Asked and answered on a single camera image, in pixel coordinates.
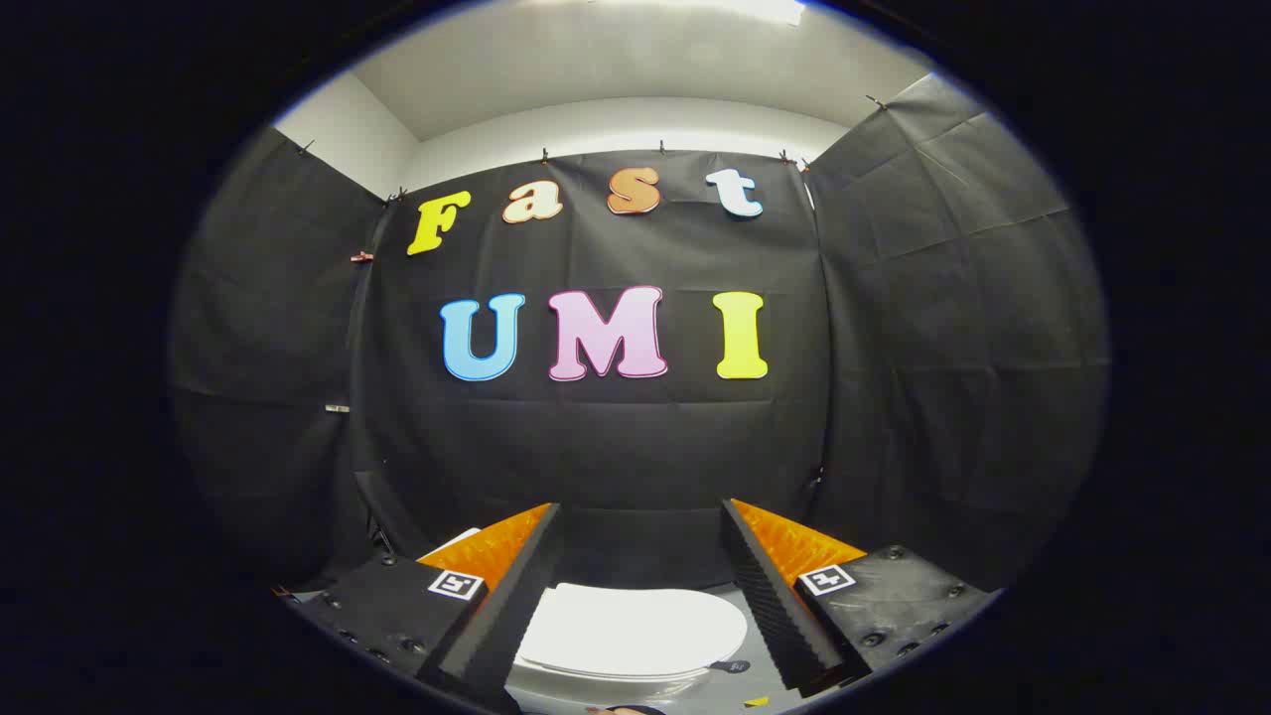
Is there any black backdrop cloth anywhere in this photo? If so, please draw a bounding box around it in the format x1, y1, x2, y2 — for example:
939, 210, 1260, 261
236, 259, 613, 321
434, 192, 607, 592
169, 71, 1111, 617

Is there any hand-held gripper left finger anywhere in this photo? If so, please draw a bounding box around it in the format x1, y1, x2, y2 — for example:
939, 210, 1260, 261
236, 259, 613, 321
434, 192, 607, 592
281, 502, 563, 714

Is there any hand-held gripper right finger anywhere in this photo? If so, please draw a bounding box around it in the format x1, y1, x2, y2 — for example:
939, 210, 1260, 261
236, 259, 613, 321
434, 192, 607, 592
720, 498, 998, 698

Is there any white toilet lid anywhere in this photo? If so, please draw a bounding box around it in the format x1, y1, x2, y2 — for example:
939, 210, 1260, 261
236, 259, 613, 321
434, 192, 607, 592
515, 582, 750, 683

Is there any white toilet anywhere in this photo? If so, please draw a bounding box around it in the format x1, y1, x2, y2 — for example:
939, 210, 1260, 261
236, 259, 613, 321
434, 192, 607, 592
417, 526, 721, 713

